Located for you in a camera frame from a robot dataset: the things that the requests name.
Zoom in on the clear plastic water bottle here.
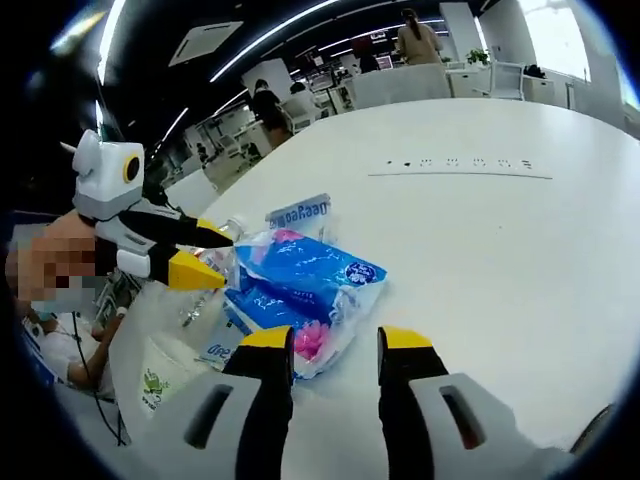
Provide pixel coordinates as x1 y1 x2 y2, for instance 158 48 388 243
181 214 252 330

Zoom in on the person's white shirt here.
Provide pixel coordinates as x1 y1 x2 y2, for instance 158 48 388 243
28 319 120 402

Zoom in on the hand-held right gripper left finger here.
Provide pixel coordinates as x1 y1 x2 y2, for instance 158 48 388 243
144 325 296 480

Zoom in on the white mesh office chair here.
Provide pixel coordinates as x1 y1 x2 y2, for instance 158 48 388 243
283 91 322 135
481 61 527 102

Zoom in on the white paper cup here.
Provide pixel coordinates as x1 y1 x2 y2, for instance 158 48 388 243
110 294 225 420

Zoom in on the person's left hand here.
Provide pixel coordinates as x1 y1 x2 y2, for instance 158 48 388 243
45 211 97 241

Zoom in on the ceiling air vent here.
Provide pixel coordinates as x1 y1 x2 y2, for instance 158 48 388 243
167 19 245 70

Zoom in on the white table socket strip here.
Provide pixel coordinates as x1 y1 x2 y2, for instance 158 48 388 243
366 156 555 181

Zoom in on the package with blue disc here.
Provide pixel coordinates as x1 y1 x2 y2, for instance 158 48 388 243
198 191 342 372

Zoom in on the blue tissue pack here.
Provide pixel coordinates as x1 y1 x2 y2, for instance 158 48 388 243
221 227 390 382

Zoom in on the light blue face mask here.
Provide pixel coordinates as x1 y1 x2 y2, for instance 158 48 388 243
29 288 97 322

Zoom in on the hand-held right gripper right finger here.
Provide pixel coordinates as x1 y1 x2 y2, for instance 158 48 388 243
376 325 577 480

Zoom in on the white desk partition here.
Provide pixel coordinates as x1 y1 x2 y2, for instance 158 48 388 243
351 63 450 112

